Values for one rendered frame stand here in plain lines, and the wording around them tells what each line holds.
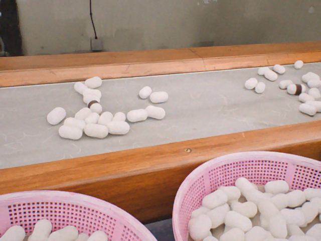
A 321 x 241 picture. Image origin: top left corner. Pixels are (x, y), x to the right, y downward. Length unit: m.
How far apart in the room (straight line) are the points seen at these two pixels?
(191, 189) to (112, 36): 2.42
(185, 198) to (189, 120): 0.22
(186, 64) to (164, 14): 2.12
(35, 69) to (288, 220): 0.54
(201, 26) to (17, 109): 2.61
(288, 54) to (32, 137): 0.69
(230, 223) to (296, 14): 2.20
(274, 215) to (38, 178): 0.28
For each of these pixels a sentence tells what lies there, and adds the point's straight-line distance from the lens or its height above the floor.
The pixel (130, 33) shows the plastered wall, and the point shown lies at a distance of 2.83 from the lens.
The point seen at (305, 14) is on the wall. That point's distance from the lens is 2.49.
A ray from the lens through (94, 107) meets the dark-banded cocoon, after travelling 0.59.
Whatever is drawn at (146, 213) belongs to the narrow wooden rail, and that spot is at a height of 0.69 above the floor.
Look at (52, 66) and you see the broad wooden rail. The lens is 0.76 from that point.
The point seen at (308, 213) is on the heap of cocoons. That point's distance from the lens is 0.46.
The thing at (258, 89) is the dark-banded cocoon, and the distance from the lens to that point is 0.74.
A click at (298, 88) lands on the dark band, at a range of 0.77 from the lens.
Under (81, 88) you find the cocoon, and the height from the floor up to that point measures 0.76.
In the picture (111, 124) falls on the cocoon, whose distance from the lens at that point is 0.53.
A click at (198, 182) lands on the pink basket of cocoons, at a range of 0.43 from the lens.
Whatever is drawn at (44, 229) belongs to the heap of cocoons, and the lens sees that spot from 0.40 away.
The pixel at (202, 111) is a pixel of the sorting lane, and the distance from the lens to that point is 0.64.
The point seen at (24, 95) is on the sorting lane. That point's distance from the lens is 0.69.
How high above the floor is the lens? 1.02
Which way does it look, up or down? 28 degrees down
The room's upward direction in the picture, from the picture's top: 4 degrees clockwise
